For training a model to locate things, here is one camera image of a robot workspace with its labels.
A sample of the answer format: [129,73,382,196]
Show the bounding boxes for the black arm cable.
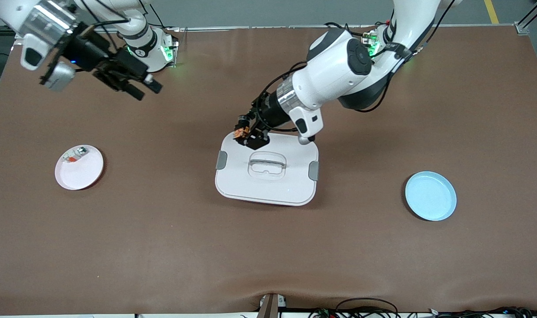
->
[251,0,454,133]
[74,0,132,28]

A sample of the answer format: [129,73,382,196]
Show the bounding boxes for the black right base cable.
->
[149,4,181,31]

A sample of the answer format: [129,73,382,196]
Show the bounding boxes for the black left base cable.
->
[325,22,362,36]

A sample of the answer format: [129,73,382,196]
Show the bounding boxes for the pale pink round plate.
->
[54,144,105,191]

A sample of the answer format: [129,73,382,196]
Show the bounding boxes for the clear box lid handle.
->
[248,151,287,180]

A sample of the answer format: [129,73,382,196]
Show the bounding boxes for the white lidded storage box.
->
[215,130,320,207]

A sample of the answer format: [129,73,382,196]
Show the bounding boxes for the light blue round plate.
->
[405,171,458,222]

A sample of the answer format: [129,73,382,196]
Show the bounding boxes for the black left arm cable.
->
[251,0,454,133]

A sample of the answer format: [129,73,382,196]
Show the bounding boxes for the brown camera mount bracket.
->
[257,293,287,318]

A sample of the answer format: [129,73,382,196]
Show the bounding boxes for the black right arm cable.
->
[74,0,132,28]

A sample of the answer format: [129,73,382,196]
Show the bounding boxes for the black looped cable bundle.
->
[310,298,399,318]

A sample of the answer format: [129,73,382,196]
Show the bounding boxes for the black flat cable bundle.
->
[427,307,537,318]

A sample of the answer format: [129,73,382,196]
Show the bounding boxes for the aluminium frame profile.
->
[515,0,537,35]

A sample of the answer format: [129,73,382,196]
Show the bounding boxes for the black base cable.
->
[149,4,181,31]
[325,22,362,36]

